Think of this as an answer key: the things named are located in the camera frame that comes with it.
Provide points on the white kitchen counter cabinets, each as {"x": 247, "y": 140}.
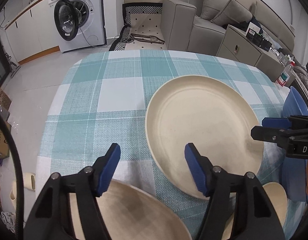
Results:
{"x": 28, "y": 32}

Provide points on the black patterned cushion chair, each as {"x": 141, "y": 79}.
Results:
{"x": 141, "y": 27}

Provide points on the white washing machine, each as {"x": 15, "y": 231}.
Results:
{"x": 79, "y": 23}

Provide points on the grey side cabinet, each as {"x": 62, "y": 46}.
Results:
{"x": 235, "y": 46}

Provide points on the cardboard box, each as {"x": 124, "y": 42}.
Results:
{"x": 1, "y": 134}

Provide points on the clear plastic water bottle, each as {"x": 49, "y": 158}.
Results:
{"x": 285, "y": 74}

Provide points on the blue bowl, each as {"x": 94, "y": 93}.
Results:
{"x": 294, "y": 104}

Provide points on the grey sofa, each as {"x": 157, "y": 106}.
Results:
{"x": 199, "y": 26}

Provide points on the large cream plate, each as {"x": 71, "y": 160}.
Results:
{"x": 211, "y": 115}

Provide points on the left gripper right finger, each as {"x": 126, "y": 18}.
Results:
{"x": 217, "y": 184}

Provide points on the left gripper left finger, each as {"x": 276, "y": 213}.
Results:
{"x": 51, "y": 216}

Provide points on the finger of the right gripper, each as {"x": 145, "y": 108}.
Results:
{"x": 274, "y": 134}
{"x": 278, "y": 123}

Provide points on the cream slipper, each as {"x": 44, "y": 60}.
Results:
{"x": 28, "y": 183}

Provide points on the teal plaid tablecloth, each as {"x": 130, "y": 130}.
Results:
{"x": 103, "y": 99}

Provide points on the black electronics box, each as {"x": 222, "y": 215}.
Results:
{"x": 256, "y": 38}

